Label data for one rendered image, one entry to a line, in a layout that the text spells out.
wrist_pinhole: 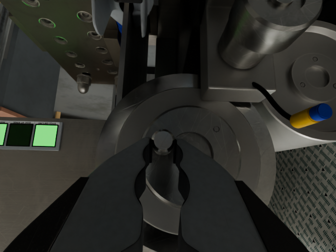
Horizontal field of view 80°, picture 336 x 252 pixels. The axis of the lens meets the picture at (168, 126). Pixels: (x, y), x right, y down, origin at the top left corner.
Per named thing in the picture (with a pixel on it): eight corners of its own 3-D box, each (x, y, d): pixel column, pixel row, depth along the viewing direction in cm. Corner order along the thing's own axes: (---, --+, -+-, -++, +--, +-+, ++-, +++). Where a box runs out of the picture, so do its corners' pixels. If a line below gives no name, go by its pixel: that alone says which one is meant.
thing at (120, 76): (133, -57, 22) (121, 105, 18) (147, 59, 45) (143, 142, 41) (129, -57, 22) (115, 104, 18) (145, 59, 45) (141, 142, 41)
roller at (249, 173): (254, 88, 17) (268, 236, 15) (198, 137, 42) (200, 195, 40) (118, 85, 17) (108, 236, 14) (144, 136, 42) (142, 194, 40)
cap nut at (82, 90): (89, 74, 50) (87, 91, 49) (94, 80, 54) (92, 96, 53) (74, 73, 50) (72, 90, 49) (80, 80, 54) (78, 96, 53)
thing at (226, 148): (230, 224, 14) (123, 191, 14) (221, 217, 16) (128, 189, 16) (251, 120, 15) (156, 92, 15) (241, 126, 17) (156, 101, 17)
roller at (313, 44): (370, 21, 20) (398, 143, 17) (253, 104, 45) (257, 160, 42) (249, 15, 19) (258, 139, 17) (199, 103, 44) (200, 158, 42)
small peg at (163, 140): (169, 156, 12) (147, 146, 12) (167, 158, 14) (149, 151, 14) (178, 134, 12) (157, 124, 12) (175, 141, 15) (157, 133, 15)
